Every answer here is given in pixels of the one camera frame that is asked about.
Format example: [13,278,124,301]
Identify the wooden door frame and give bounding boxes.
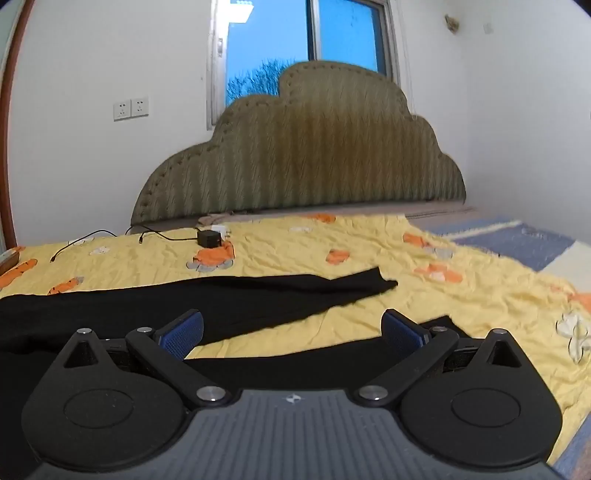
[0,0,36,250]

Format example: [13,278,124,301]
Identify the blue striped blanket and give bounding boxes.
[413,215,591,480]

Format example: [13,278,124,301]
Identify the grey bed sheet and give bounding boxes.
[194,201,482,228]

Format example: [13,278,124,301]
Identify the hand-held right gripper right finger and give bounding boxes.
[353,308,525,408]

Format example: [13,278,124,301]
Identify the black pants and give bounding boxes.
[0,270,468,480]

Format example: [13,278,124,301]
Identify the window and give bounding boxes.
[205,0,408,131]

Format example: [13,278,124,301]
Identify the yellow floral blanket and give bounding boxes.
[0,213,591,462]

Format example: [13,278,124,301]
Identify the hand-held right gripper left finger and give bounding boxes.
[64,309,232,409]

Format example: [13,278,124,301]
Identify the black cable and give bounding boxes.
[50,229,119,263]
[124,225,199,244]

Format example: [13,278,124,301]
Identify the olive padded headboard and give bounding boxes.
[130,61,467,228]

